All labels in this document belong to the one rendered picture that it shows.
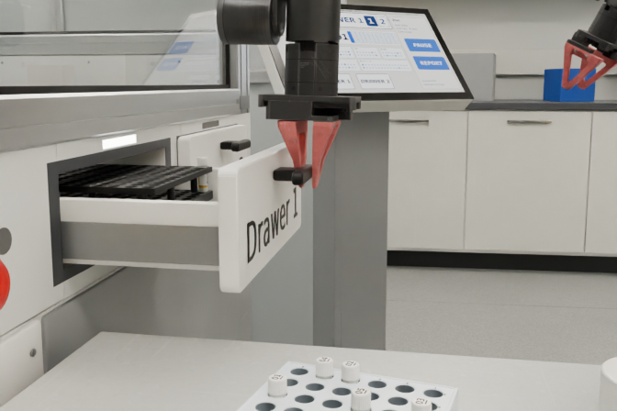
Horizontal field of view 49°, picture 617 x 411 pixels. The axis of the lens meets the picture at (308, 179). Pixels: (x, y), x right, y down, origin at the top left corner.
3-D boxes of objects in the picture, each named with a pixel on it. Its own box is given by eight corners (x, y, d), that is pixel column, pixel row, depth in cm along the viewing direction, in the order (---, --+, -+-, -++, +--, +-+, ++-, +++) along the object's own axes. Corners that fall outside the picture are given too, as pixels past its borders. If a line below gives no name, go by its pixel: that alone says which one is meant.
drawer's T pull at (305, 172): (315, 176, 75) (315, 163, 75) (302, 186, 68) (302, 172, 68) (283, 175, 76) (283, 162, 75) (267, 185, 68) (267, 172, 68)
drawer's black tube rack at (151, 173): (213, 218, 83) (212, 166, 82) (156, 253, 66) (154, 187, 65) (45, 212, 87) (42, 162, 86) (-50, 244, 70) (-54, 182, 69)
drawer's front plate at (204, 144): (247, 186, 121) (246, 124, 119) (191, 218, 92) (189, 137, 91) (238, 186, 121) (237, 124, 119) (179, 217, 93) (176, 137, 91)
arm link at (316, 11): (336, -18, 68) (345, -11, 74) (269, -18, 70) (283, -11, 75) (333, 51, 69) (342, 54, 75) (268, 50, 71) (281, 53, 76)
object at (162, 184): (212, 171, 82) (212, 166, 82) (154, 194, 65) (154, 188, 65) (197, 171, 83) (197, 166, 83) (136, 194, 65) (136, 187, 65)
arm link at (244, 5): (333, -83, 71) (343, -28, 79) (226, -81, 73) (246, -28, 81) (319, 14, 66) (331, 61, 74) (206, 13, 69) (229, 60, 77)
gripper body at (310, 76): (271, 110, 78) (273, 43, 77) (361, 113, 76) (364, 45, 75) (256, 112, 71) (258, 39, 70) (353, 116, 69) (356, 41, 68)
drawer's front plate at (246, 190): (301, 227, 87) (300, 140, 86) (239, 294, 59) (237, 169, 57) (287, 226, 88) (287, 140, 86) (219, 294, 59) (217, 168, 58)
